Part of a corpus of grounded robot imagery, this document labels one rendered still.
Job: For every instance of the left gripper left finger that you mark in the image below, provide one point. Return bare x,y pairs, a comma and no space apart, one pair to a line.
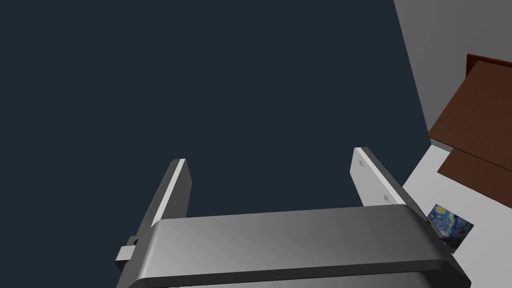
176,192

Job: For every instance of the brown wooden cabinet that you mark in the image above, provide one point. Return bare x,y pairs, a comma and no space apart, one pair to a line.
478,124

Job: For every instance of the blue swirly night sky painting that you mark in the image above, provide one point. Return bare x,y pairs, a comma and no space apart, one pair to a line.
450,226

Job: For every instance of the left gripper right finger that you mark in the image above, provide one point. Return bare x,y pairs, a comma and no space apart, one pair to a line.
374,184

